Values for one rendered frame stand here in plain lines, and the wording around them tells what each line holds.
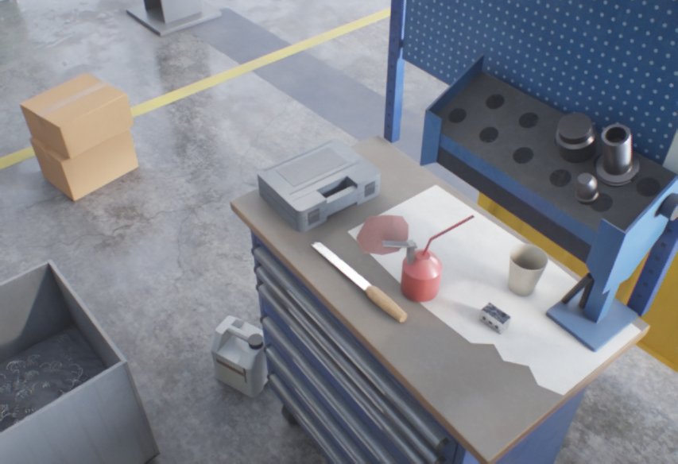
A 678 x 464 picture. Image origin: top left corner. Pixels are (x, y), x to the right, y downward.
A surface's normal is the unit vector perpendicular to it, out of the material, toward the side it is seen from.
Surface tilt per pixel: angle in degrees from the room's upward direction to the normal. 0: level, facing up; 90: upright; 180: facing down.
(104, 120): 90
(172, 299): 0
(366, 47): 0
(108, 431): 90
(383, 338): 0
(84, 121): 90
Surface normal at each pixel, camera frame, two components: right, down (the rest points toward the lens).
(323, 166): 0.00, -0.76
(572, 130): -0.36, -0.48
